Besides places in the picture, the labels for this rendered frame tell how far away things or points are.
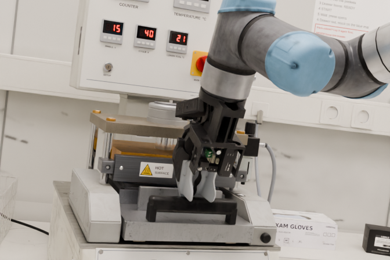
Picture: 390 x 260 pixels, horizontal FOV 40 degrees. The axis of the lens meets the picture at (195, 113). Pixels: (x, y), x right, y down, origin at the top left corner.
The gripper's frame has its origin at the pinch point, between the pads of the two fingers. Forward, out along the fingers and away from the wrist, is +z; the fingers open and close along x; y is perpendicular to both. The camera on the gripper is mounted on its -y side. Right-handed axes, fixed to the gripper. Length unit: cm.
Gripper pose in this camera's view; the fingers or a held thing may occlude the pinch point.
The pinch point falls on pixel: (188, 198)
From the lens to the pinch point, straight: 90.4
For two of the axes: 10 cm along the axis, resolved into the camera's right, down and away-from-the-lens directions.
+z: -2.4, 9.0, 3.7
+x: 9.3, 1.0, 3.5
